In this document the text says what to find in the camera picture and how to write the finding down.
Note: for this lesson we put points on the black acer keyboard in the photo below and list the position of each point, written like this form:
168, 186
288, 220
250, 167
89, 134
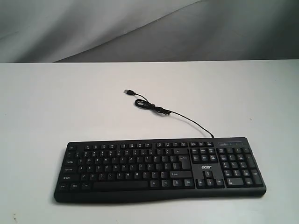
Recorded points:
129, 171

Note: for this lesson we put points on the grey backdrop cloth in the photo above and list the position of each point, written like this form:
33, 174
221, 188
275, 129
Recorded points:
91, 31

